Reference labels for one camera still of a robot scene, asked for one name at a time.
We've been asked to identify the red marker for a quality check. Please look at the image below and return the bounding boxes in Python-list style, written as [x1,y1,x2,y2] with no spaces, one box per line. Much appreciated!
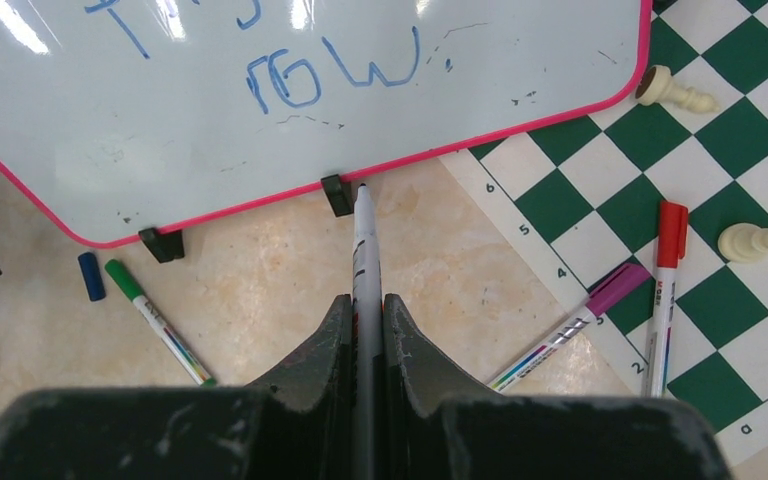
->
[643,200,688,397]

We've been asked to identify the green capped marker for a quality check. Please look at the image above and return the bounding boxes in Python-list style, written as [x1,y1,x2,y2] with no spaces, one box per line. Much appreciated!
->
[104,259,217,387]

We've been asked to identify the black whiteboard foot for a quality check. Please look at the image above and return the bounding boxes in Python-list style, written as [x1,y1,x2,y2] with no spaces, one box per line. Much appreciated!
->
[138,228,185,263]
[320,174,354,217]

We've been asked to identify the pink purple marker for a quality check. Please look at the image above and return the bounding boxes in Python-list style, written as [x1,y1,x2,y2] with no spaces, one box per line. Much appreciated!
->
[488,263,650,392]

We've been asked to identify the right black whiteboard foot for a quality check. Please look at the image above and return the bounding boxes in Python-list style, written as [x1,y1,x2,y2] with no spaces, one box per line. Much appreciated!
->
[320,174,354,217]

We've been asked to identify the left black whiteboard foot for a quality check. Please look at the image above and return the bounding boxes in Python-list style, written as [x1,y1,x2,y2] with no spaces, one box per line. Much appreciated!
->
[138,228,185,263]

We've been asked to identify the green white chessboard mat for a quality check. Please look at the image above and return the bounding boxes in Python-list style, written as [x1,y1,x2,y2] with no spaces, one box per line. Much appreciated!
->
[444,1,768,465]

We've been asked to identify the white board with pink frame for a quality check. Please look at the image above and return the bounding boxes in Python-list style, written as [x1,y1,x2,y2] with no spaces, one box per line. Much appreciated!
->
[0,1,653,248]

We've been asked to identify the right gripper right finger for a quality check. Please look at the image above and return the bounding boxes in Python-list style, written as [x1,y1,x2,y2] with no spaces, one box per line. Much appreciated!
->
[383,294,732,479]

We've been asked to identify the blue marker cap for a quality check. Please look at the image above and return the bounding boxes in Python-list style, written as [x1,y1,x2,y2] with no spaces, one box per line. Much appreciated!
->
[78,251,106,302]

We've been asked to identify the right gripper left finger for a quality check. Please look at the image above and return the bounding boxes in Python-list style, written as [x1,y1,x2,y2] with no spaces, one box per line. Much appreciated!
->
[0,295,351,479]

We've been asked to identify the blue capped marker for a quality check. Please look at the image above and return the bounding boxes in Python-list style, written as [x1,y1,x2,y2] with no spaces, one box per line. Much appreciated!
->
[352,183,383,479]

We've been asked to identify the cream chess piece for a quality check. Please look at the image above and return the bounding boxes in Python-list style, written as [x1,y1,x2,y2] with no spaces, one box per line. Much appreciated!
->
[717,223,768,264]
[634,65,720,114]

